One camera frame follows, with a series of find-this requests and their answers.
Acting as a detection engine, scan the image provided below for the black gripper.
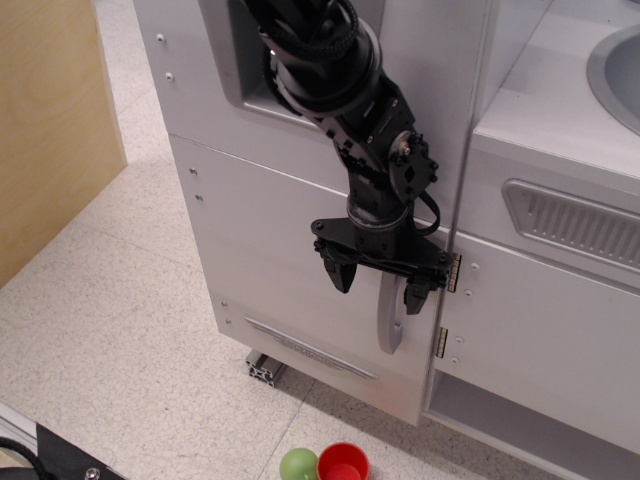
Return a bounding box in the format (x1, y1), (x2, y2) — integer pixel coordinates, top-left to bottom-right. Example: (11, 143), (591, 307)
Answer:
(311, 212), (450, 315)

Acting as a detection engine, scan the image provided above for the grey fridge door handle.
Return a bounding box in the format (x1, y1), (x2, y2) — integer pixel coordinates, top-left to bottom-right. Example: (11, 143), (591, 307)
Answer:
(376, 272), (403, 355)

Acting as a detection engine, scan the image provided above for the white low fridge door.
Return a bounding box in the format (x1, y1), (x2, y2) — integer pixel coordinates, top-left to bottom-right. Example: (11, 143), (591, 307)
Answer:
(170, 137), (436, 424)

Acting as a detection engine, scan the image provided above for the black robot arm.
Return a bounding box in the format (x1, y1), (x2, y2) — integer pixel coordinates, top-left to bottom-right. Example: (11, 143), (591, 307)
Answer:
(247, 1), (453, 315)

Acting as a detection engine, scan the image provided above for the white toy fridge cabinet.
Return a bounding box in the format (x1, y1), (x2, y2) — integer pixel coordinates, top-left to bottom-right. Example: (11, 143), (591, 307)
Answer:
(133, 0), (494, 426)

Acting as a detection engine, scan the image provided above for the lower oven door hinge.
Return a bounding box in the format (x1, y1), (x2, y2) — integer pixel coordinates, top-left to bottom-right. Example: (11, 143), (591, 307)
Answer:
(435, 327), (448, 358)

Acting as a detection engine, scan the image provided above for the aluminium extrusion foot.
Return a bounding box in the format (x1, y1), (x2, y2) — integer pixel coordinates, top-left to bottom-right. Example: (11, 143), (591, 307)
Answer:
(245, 349), (287, 388)

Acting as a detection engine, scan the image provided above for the red toy cup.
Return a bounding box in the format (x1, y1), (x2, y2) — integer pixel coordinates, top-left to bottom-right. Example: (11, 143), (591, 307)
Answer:
(316, 442), (370, 480)

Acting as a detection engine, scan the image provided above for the green toy ball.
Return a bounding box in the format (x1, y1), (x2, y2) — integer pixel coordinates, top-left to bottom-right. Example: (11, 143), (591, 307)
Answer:
(279, 448), (318, 480)

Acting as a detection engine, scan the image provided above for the grey vent grille panel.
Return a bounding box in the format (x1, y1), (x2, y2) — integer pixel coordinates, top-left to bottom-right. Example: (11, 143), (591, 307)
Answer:
(502, 179), (639, 271)

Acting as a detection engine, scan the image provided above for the white toy kitchen counter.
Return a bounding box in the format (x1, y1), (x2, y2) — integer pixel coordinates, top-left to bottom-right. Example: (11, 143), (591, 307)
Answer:
(471, 1), (639, 194)

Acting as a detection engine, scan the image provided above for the grey ice dispenser recess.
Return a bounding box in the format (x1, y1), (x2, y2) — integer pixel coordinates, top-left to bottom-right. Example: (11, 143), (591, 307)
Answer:
(199, 1), (391, 132)

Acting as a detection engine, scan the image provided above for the grey round sink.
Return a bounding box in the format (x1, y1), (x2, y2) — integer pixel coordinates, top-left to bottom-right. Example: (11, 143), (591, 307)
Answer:
(586, 25), (639, 135)

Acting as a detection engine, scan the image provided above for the plywood board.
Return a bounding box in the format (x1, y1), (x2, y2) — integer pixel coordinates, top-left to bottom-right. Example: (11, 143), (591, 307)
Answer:
(1, 1), (126, 284)

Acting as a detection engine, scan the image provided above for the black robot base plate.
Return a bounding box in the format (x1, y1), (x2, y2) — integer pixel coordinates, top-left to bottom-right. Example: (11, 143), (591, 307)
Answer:
(36, 423), (125, 480)

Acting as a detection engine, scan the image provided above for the aluminium frame rail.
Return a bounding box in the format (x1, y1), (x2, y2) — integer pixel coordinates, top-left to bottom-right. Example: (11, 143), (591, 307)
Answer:
(0, 401), (38, 468)

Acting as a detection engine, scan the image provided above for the black braided cable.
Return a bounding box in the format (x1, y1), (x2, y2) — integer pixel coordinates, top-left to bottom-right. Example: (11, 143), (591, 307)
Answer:
(0, 437), (51, 480)

